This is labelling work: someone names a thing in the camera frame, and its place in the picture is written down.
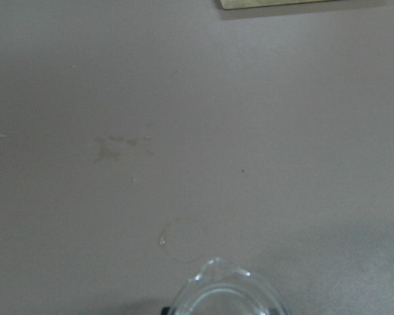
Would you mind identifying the clear glass measuring cup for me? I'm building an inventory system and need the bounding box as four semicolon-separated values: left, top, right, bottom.
160;257;292;314

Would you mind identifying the wooden cutting board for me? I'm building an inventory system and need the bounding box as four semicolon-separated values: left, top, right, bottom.
216;0;387;11

